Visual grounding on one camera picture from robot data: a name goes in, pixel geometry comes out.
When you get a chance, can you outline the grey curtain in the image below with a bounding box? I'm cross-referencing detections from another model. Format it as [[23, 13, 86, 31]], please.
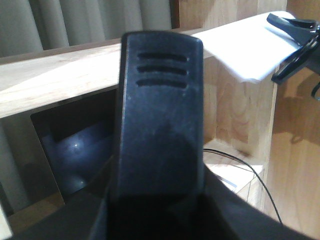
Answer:
[[0, 0, 174, 57]]

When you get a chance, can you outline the wooden shelf unit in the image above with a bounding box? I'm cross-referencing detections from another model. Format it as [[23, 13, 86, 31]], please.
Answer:
[[0, 0, 320, 226]]

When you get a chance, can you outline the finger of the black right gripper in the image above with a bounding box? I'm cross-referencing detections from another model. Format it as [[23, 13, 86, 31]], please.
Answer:
[[266, 13, 320, 46], [271, 37, 320, 84]]

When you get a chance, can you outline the black stapler with orange tab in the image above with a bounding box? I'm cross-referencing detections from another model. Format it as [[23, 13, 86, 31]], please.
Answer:
[[107, 30, 226, 240]]

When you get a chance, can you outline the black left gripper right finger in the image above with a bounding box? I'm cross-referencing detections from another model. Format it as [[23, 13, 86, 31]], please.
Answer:
[[204, 167, 310, 240]]

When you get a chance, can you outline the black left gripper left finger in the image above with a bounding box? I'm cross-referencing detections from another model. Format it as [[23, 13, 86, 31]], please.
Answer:
[[10, 155, 119, 240]]

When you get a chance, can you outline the black cable right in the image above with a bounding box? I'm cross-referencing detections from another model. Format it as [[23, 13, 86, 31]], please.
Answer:
[[203, 148, 285, 225]]

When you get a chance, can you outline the white paper sheet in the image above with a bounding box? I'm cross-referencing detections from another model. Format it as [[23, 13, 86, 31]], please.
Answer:
[[193, 13, 300, 83]]

